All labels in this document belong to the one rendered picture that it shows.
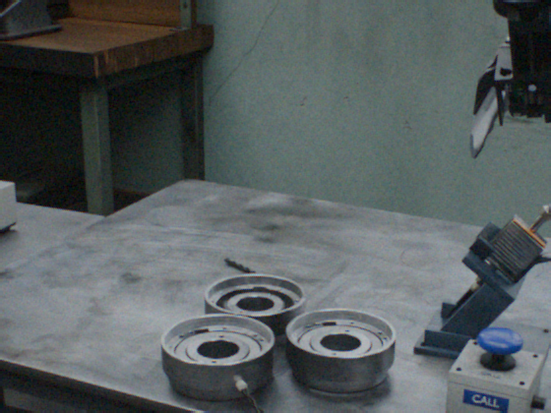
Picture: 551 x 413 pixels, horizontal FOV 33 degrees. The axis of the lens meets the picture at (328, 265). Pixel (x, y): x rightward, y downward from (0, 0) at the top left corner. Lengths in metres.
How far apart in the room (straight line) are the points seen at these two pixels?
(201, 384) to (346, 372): 0.13
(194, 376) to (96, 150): 1.60
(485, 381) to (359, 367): 0.12
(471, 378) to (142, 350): 0.33
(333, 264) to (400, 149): 1.43
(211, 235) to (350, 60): 1.39
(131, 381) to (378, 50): 1.76
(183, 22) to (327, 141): 0.51
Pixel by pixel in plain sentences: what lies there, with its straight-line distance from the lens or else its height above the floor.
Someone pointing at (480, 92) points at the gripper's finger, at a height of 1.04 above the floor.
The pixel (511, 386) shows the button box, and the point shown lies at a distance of 0.82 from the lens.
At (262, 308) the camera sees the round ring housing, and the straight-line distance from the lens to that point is 0.99.
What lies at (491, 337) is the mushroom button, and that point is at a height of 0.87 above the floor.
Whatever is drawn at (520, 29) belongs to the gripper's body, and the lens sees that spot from 0.85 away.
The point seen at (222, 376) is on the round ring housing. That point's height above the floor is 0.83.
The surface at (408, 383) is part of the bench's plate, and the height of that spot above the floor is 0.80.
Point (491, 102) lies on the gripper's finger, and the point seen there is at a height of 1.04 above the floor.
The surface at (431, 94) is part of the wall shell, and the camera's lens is 2.51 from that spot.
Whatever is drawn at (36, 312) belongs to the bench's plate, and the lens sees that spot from 1.05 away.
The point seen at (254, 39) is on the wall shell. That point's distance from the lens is 2.68.
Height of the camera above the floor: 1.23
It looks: 22 degrees down
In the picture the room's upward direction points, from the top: 2 degrees clockwise
